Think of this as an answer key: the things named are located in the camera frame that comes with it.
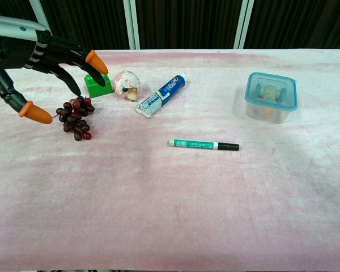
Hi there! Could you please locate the dark red grape bunch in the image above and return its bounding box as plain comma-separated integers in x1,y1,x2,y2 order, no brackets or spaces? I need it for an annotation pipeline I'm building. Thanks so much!
56,95,96,142

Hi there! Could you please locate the clear plastic food container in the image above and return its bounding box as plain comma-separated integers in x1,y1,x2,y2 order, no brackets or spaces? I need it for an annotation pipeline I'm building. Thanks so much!
245,96,297,125

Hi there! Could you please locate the black marker cap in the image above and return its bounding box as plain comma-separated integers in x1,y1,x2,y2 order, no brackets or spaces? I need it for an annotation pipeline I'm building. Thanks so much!
216,142,240,151

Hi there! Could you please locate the pale yellow item in container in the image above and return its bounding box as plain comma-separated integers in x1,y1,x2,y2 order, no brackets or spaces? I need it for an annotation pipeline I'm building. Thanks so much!
257,83,287,101

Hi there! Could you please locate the green toy building block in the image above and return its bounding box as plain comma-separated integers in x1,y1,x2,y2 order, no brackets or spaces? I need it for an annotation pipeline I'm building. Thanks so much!
84,72,114,99

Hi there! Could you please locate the blue white toothpaste tube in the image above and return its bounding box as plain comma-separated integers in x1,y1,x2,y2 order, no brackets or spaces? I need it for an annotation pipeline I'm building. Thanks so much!
134,73,187,119

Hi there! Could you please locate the pink plush table cloth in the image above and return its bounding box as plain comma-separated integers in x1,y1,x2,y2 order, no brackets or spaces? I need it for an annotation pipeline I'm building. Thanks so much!
0,48,340,271

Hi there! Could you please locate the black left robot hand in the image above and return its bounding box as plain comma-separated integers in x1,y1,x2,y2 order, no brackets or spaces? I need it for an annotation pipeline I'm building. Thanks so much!
0,14,110,125

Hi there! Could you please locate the white frame post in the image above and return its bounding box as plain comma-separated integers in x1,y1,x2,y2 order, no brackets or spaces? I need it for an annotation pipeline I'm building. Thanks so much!
233,0,256,49
123,0,141,50
28,0,50,31

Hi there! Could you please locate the pink white toy peach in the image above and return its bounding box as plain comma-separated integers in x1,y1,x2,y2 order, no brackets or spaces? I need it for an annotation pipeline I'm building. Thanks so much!
113,69,142,102

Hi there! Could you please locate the dark pleated curtain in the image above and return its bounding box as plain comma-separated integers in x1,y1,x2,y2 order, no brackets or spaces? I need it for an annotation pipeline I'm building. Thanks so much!
0,0,340,51

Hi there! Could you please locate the green marker pen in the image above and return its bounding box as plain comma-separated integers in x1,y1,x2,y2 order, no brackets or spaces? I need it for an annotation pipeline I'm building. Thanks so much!
167,138,219,150

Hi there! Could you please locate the blue rimmed container lid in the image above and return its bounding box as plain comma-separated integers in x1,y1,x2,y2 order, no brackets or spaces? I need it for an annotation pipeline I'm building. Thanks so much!
244,71,298,112

